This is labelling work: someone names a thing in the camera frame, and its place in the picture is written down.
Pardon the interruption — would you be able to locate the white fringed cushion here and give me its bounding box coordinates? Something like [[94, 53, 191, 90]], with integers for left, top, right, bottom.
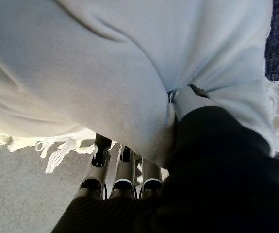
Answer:
[[0, 0, 279, 174]]

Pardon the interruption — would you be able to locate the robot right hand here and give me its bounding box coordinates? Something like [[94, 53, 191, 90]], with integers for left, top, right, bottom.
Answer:
[[51, 83, 279, 233]]

